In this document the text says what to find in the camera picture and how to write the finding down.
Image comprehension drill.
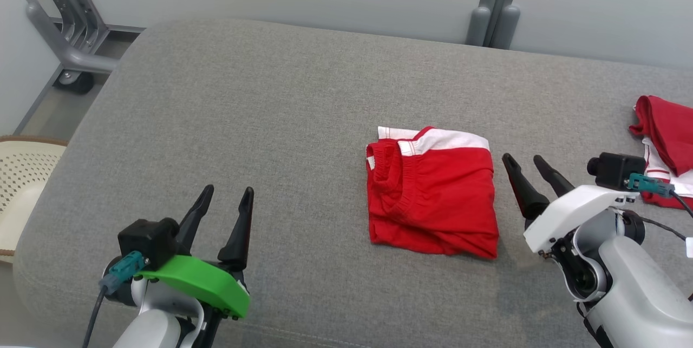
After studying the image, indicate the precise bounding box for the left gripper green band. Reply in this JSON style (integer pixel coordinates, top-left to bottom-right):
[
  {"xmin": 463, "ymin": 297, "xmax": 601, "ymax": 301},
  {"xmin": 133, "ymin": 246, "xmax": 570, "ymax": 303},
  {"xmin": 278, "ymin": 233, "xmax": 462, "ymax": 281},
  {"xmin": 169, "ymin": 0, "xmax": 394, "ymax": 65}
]
[{"xmin": 138, "ymin": 185, "xmax": 254, "ymax": 319}]

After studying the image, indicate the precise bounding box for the black caster wheel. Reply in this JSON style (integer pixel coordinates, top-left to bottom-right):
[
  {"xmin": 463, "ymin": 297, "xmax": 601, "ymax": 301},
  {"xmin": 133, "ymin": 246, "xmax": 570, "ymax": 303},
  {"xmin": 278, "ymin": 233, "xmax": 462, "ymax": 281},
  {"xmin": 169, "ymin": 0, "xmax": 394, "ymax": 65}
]
[{"xmin": 53, "ymin": 69, "xmax": 94, "ymax": 95}]

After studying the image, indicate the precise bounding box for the red white clothes pile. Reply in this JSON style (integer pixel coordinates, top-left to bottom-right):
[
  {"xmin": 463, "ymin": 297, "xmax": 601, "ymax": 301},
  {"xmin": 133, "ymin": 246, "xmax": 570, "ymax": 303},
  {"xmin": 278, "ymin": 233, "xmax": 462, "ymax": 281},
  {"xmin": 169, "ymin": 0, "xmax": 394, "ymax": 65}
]
[{"xmin": 629, "ymin": 95, "xmax": 693, "ymax": 210}]

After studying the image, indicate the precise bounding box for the grey metal stand frame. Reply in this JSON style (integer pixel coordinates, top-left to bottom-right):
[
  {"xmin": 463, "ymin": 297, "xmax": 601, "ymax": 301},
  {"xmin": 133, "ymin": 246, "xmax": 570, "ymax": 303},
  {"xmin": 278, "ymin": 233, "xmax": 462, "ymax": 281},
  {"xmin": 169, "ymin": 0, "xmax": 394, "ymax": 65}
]
[{"xmin": 0, "ymin": 0, "xmax": 147, "ymax": 75}]

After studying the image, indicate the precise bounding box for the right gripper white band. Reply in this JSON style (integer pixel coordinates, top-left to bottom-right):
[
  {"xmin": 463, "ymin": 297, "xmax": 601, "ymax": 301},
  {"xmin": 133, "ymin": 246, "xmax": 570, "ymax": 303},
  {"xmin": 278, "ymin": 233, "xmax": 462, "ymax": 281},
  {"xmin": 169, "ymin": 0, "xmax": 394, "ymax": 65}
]
[{"xmin": 502, "ymin": 153, "xmax": 639, "ymax": 254}]

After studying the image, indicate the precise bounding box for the cream perforated laundry basket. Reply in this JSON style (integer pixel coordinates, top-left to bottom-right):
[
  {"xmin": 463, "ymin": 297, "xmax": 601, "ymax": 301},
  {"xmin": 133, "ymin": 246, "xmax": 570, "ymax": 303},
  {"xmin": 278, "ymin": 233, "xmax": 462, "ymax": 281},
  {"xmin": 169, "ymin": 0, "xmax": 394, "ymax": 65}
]
[{"xmin": 0, "ymin": 135, "xmax": 69, "ymax": 263}]

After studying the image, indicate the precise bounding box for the red shorts white trim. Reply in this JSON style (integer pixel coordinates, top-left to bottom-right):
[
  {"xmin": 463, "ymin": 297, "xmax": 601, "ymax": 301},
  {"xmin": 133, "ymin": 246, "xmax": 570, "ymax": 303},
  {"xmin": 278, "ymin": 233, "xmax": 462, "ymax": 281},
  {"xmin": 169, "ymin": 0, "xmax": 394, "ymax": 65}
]
[{"xmin": 365, "ymin": 126, "xmax": 500, "ymax": 260}]

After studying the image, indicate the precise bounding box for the black cable teal plug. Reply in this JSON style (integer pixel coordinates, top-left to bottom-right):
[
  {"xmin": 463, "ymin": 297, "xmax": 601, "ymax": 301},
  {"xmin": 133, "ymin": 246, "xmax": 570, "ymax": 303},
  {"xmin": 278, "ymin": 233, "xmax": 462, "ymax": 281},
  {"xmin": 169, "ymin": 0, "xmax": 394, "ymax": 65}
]
[
  {"xmin": 81, "ymin": 252, "xmax": 149, "ymax": 348},
  {"xmin": 628, "ymin": 173, "xmax": 693, "ymax": 219}
]

